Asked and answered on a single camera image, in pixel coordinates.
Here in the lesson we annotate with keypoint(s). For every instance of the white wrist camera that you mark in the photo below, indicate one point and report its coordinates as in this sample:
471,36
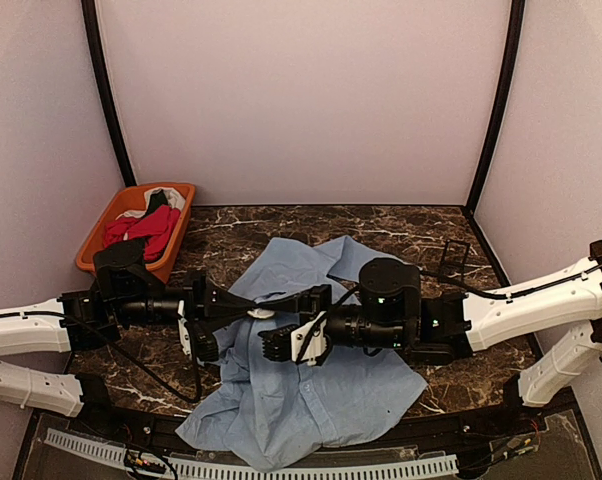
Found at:
309,343
184,335

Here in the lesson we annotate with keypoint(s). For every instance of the orange plastic basket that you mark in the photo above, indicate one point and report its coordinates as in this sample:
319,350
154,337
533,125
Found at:
130,202

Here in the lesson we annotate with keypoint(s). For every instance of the white cloth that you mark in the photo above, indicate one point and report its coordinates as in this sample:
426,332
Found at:
177,200

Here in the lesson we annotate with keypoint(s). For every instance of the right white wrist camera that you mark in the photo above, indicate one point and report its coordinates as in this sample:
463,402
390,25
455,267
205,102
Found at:
309,343

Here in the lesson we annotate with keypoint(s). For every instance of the red cloth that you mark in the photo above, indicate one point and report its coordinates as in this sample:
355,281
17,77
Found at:
155,231

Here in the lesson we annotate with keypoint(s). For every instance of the black brooch holder stand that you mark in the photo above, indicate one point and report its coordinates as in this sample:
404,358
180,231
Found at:
454,258

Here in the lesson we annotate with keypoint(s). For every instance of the light blue shirt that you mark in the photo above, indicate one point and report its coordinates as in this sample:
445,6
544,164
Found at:
273,414

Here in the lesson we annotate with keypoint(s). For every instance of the black right frame pole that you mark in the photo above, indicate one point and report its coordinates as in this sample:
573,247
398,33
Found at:
500,100

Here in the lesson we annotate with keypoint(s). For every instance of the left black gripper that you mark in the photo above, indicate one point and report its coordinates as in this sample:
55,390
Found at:
203,308

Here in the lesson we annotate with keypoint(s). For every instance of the dark green cloth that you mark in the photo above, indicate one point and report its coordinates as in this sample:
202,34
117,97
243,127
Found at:
156,200

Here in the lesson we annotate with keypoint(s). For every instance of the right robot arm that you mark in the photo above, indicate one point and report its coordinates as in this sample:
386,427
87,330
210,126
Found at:
570,296

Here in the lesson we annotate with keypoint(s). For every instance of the black left frame pole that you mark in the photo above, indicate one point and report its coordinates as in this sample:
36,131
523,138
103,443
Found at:
102,81

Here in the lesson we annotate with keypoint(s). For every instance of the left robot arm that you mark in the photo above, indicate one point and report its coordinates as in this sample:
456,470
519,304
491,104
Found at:
41,328

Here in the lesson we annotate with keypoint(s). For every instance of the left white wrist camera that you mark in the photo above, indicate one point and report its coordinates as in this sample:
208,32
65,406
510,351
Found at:
184,335

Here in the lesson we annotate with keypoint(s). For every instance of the black frame pole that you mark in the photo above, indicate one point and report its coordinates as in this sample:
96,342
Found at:
102,81
500,100

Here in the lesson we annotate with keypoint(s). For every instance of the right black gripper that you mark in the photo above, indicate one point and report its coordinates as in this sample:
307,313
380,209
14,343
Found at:
304,303

